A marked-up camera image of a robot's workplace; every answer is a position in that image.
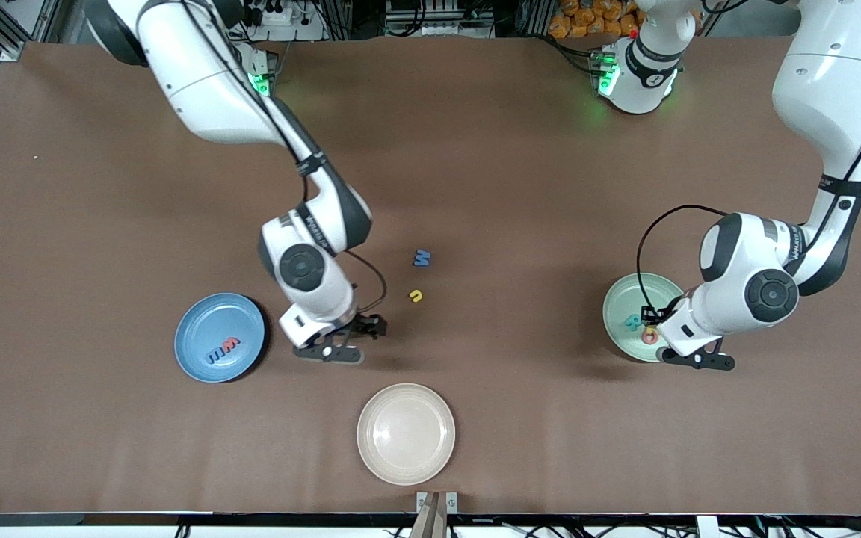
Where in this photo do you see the pale green round plate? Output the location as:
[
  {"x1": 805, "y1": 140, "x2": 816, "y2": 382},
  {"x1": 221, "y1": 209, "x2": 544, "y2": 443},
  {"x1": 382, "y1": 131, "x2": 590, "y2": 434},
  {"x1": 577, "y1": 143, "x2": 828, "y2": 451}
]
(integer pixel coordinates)
[{"x1": 602, "y1": 273, "x2": 693, "y2": 364}]

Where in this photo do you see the beige round plate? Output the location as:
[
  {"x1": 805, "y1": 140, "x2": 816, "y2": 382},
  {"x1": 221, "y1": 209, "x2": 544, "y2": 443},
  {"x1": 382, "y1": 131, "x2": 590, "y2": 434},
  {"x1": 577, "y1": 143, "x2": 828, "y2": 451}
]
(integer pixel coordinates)
[{"x1": 357, "y1": 383, "x2": 457, "y2": 486}]

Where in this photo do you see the blue round plate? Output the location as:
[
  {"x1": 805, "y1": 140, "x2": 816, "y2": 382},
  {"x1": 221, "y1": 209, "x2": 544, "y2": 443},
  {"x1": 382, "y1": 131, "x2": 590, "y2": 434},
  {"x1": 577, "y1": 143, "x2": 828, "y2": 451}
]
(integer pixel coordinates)
[{"x1": 174, "y1": 292, "x2": 266, "y2": 383}]

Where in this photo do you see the brown wooden slat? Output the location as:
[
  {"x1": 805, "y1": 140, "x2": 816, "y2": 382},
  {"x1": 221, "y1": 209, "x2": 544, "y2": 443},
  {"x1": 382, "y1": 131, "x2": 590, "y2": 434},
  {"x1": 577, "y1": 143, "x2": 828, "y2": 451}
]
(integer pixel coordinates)
[{"x1": 410, "y1": 493, "x2": 448, "y2": 538}]

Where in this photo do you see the orange objects pile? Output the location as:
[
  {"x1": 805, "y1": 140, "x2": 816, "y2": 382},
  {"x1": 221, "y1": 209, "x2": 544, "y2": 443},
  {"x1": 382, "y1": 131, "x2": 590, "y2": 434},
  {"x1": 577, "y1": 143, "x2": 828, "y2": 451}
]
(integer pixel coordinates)
[{"x1": 548, "y1": 0, "x2": 641, "y2": 40}]

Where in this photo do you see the white power strip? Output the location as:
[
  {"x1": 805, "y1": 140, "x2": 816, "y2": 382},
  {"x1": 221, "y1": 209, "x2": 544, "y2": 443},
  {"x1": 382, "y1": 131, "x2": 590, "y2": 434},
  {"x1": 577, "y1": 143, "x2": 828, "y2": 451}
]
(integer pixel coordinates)
[{"x1": 240, "y1": 0, "x2": 327, "y2": 42}]

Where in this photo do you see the metal equipment rack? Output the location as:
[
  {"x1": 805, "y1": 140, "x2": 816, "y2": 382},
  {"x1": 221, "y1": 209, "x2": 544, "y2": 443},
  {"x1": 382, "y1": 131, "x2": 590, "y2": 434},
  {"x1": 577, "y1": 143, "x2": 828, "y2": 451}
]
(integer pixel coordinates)
[{"x1": 384, "y1": 0, "x2": 499, "y2": 40}]

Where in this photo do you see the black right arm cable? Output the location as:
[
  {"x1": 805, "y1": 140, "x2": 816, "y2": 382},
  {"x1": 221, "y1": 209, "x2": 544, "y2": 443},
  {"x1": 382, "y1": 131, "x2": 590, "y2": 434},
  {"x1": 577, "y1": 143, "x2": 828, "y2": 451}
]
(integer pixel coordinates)
[{"x1": 345, "y1": 250, "x2": 388, "y2": 315}]

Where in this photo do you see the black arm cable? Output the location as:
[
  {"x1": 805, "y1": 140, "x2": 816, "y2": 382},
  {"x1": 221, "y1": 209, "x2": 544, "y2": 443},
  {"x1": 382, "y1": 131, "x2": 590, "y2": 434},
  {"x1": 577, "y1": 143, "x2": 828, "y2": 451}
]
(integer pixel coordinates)
[
  {"x1": 636, "y1": 204, "x2": 730, "y2": 311},
  {"x1": 345, "y1": 250, "x2": 388, "y2": 315}
]

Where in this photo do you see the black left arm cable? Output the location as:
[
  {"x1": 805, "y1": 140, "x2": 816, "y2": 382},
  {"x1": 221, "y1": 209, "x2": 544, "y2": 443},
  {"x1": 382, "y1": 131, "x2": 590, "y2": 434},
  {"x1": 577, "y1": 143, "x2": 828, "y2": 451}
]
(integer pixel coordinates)
[{"x1": 636, "y1": 204, "x2": 730, "y2": 311}]

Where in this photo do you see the metal table edge bracket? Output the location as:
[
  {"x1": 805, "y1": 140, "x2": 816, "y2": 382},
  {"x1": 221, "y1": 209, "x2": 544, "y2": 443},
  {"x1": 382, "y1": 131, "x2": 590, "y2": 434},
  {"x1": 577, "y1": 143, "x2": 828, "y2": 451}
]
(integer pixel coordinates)
[{"x1": 416, "y1": 491, "x2": 459, "y2": 516}]

